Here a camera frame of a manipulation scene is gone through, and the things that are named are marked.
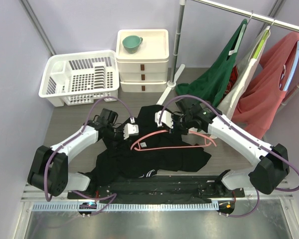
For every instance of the salmon pink t shirt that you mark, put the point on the salmon pink t shirt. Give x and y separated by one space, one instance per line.
258 105

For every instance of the white plastic basket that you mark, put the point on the white plastic basket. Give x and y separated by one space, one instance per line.
80 78

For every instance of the metal clothes rack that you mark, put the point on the metal clothes rack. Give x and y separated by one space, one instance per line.
176 72

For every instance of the pink hanger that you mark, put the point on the pink hanger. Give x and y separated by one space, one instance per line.
137 144

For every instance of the green t shirt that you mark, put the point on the green t shirt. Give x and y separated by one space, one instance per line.
211 85

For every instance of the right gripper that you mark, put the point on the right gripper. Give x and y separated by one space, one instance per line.
175 130

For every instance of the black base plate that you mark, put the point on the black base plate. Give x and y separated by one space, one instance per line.
161 189

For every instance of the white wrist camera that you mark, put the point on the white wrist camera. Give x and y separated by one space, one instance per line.
131 129
164 120

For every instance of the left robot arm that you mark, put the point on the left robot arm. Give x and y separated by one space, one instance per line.
51 164

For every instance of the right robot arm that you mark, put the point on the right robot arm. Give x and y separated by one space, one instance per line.
269 163

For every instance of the lime green hanger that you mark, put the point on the lime green hanger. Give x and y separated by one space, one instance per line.
262 42

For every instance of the white drawer unit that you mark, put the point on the white drawer unit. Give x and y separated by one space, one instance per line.
146 70

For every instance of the white cable duct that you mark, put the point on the white cable duct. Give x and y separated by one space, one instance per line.
88 207

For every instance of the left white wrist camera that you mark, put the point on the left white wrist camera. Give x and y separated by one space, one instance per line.
131 129

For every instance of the light blue hanger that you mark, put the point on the light blue hanger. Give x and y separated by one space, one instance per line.
292 71

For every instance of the green cup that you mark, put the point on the green cup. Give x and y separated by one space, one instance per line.
131 43

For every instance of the white t shirt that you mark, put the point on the white t shirt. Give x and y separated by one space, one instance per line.
242 74

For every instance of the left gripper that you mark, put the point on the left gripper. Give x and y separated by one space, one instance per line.
121 144

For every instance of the black t shirt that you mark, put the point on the black t shirt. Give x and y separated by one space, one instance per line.
136 164

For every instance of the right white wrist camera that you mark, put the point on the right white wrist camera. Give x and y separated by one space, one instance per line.
164 120

